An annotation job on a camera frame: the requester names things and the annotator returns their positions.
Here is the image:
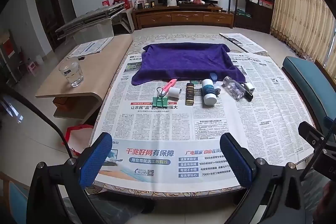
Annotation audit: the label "curved wooden side table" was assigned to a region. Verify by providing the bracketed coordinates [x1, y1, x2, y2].
[35, 35, 134, 125]

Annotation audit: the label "clear plastic bottle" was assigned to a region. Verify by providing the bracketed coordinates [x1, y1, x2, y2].
[223, 76, 250, 101]

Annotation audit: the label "red gift boxes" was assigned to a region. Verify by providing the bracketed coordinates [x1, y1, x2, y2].
[102, 0, 132, 10]

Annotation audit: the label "white and blue bottle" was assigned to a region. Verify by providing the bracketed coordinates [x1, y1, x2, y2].
[202, 79, 217, 106]

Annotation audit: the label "newspaper with blue print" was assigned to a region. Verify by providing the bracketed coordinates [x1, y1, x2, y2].
[68, 38, 114, 58]

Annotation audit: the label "wooden television cabinet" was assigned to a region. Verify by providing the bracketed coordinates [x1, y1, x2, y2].
[131, 2, 235, 30]

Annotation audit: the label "newspaper sheet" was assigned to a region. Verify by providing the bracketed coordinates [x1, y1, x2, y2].
[228, 55, 315, 161]

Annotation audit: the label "purple towel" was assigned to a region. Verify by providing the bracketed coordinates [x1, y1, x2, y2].
[131, 42, 247, 86]

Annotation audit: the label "red plastic stool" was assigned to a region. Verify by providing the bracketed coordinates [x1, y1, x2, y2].
[62, 124, 95, 156]

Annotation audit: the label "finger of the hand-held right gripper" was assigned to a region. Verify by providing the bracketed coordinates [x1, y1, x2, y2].
[298, 121, 328, 151]

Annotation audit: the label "teal cushioned chair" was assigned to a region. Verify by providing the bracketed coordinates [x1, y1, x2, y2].
[281, 56, 336, 135]
[0, 172, 34, 224]

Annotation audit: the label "grey folded bed frame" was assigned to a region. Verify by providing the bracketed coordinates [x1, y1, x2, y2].
[55, 2, 125, 41]

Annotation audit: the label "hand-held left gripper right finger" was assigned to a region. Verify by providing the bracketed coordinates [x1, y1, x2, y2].
[219, 133, 309, 224]

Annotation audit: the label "white tape roll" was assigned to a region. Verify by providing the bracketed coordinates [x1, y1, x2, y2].
[168, 88, 182, 102]

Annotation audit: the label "green binder clip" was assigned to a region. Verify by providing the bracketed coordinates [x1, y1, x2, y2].
[152, 87, 171, 110]

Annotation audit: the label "black cable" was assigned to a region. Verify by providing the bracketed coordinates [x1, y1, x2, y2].
[0, 86, 75, 161]

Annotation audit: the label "beige patterned curtain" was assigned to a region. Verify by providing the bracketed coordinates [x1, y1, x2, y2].
[270, 0, 336, 63]

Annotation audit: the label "pink stool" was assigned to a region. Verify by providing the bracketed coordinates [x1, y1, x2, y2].
[26, 61, 39, 74]

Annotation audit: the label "folded newspaper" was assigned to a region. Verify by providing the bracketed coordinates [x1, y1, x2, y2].
[219, 32, 267, 54]

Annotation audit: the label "pink highlighter pen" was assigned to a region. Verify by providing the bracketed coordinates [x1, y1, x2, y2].
[160, 78, 177, 97]

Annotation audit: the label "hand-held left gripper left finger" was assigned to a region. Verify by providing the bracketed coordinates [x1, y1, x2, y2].
[26, 132, 113, 224]

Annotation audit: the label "white plastic box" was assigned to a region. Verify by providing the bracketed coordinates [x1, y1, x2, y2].
[73, 21, 115, 44]

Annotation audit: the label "dark wooden door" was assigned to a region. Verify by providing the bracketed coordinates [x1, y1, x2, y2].
[34, 0, 66, 52]

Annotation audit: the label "clear drinking glass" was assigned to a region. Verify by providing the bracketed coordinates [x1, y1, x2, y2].
[58, 61, 84, 87]

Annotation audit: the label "brown box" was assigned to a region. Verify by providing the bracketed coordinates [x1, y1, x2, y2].
[52, 97, 79, 111]

